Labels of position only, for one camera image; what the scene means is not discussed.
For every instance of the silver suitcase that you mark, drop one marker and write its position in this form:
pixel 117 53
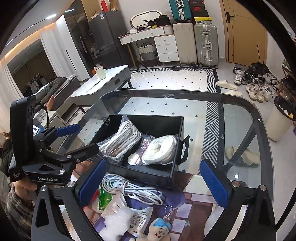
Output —
pixel 205 44

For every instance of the teal suitcase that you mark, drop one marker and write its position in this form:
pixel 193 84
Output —
pixel 178 10

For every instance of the white coffee table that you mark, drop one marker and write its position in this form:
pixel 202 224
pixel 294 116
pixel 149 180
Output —
pixel 108 78

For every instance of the green medicine packet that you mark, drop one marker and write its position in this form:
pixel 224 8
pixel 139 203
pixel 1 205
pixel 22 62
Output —
pixel 105 199

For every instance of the small black device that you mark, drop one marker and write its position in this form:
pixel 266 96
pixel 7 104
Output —
pixel 177 68

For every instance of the stack of dark boxes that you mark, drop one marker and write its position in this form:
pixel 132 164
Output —
pixel 200 11

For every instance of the printed table mat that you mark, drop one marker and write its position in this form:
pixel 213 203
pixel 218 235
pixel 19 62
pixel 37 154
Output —
pixel 198 222

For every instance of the dark grey refrigerator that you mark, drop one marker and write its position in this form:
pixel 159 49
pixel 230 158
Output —
pixel 108 34

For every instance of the white dressing table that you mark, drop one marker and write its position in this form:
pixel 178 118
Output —
pixel 166 44

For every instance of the person's left forearm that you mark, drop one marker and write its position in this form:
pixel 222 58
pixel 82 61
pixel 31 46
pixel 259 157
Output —
pixel 17 213

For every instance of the black and white patterned rug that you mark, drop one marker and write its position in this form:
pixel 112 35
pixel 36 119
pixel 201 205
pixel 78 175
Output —
pixel 173 78

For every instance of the oval mirror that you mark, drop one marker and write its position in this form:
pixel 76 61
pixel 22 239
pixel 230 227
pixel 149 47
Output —
pixel 141 18

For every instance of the pile of shoes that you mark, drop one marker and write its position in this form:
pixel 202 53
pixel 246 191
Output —
pixel 254 90

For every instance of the clear plastic bag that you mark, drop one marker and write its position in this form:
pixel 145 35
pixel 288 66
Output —
pixel 118 204

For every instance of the wooden door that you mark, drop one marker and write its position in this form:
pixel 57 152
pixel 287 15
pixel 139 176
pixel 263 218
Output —
pixel 247 34

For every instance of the bagged white ribbon coil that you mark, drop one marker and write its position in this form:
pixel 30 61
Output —
pixel 159 148

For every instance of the white cup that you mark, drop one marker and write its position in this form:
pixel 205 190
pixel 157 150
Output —
pixel 100 73

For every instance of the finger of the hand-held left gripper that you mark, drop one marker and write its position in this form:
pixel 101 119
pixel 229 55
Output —
pixel 67 129
pixel 81 150

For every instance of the black bag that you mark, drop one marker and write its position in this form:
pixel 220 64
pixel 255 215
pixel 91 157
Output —
pixel 163 20

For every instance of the white trash bin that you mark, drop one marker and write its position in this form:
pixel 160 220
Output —
pixel 277 125

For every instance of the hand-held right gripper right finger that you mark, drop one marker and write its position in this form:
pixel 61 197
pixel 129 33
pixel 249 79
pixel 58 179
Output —
pixel 214 183

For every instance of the dark glass cabinet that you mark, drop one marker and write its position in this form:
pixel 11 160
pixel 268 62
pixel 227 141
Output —
pixel 76 34

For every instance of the woven basket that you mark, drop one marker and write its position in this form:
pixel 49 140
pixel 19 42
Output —
pixel 148 52

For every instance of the black umbrella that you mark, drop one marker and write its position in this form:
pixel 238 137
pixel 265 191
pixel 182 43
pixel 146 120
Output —
pixel 260 67

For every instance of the bed mattress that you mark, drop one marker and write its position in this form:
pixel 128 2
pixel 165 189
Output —
pixel 72 83

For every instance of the person's left hand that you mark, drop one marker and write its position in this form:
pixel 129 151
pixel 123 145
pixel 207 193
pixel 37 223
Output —
pixel 24 185

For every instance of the black cardboard box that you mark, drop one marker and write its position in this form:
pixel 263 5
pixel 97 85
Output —
pixel 138 177

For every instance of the wooden rack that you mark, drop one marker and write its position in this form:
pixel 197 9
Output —
pixel 288 81

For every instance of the small clear bag red parts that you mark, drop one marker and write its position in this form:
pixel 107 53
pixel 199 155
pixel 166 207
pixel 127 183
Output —
pixel 144 144

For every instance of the beige suitcase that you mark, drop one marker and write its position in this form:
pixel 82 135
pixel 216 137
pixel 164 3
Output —
pixel 185 41

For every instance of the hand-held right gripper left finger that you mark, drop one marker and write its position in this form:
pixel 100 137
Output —
pixel 92 183

